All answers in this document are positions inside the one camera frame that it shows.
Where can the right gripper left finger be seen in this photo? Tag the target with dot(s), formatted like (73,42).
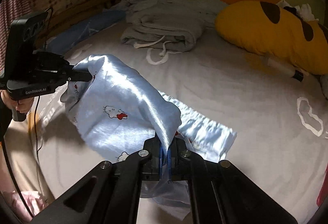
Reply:
(109,193)

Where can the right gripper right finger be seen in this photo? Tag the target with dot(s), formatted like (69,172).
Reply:
(220,192)

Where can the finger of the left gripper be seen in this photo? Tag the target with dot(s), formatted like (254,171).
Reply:
(75,76)

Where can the light blue Hello Kitty pants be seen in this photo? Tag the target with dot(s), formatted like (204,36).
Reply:
(118,110)

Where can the person's left hand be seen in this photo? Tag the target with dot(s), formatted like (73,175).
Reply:
(23,106)

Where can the blue patterned pillow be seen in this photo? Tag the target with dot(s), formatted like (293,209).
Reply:
(66,40)

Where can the plaid bed curtain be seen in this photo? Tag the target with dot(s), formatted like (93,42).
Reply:
(10,10)

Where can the crumpled grey blanket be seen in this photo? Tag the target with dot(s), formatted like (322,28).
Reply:
(203,10)

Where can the yellow tiger-striped plush pillow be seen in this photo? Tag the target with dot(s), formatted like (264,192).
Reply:
(264,28)

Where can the white crumpled cloth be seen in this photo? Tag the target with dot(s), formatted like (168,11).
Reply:
(303,11)

